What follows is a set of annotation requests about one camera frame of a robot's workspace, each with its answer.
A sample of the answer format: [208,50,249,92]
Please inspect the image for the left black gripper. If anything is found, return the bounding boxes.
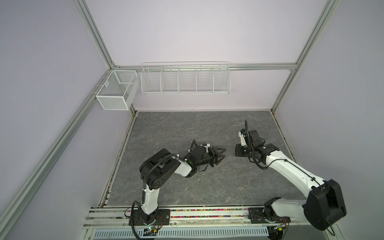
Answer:
[196,146,227,168]

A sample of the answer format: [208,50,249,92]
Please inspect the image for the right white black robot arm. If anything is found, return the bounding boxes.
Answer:
[235,124,347,231]

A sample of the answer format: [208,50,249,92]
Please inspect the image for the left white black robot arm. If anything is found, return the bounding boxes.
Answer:
[139,140,227,224]

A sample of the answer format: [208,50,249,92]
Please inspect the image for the white mesh box basket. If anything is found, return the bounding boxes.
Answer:
[96,70,140,111]

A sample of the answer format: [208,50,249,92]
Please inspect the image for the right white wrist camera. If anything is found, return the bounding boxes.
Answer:
[239,129,247,146]

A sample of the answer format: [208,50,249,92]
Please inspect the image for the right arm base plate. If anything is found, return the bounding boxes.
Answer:
[248,207,291,224]

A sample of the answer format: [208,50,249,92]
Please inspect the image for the white vented cable duct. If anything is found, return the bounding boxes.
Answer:
[91,226,269,240]

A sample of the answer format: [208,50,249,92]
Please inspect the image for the long white wire basket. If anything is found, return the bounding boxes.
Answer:
[141,62,232,95]

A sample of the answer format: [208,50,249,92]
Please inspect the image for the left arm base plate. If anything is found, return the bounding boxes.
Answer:
[129,209,171,226]

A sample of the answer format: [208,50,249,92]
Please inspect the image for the aluminium front rail frame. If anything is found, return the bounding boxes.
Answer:
[79,206,345,240]

